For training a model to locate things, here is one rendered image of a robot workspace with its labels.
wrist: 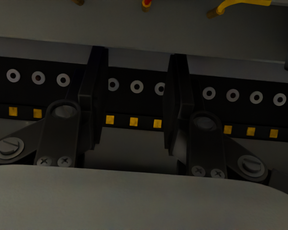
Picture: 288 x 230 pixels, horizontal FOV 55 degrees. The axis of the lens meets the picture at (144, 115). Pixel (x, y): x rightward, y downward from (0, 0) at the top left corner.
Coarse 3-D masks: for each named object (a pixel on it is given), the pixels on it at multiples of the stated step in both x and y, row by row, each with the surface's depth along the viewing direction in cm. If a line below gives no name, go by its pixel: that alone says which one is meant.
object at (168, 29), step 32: (0, 0) 9; (32, 0) 9; (64, 0) 9; (96, 0) 9; (128, 0) 9; (160, 0) 9; (192, 0) 9; (224, 0) 9; (256, 0) 7; (0, 32) 9; (32, 32) 9; (64, 32) 9; (96, 32) 9; (128, 32) 9; (160, 32) 9; (192, 32) 9; (224, 32) 9; (256, 32) 9
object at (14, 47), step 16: (0, 48) 22; (16, 48) 22; (32, 48) 22; (48, 48) 22; (64, 48) 22; (80, 48) 22; (112, 48) 22; (112, 64) 22; (128, 64) 22; (144, 64) 22; (160, 64) 22; (192, 64) 22; (208, 64) 22; (224, 64) 22; (240, 64) 23; (256, 64) 23; (272, 64) 23; (272, 80) 23
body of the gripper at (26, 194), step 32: (0, 192) 7; (32, 192) 7; (64, 192) 7; (96, 192) 7; (128, 192) 7; (160, 192) 7; (192, 192) 7; (224, 192) 7; (256, 192) 7; (0, 224) 6; (32, 224) 6; (64, 224) 6; (96, 224) 6; (128, 224) 6; (160, 224) 6; (192, 224) 6; (224, 224) 7; (256, 224) 7
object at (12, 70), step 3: (12, 69) 23; (15, 69) 23; (9, 72) 23; (12, 72) 23; (15, 72) 23; (18, 72) 23; (6, 75) 23; (9, 75) 23; (12, 75) 23; (15, 75) 23; (18, 75) 23; (9, 78) 23; (12, 78) 23; (15, 78) 23; (18, 78) 23; (12, 81) 23; (15, 81) 23
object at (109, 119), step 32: (0, 64) 23; (32, 64) 23; (64, 64) 23; (0, 96) 23; (32, 96) 23; (64, 96) 23; (128, 96) 24; (160, 96) 24; (224, 96) 24; (128, 128) 24; (160, 128) 24; (224, 128) 24; (256, 128) 24
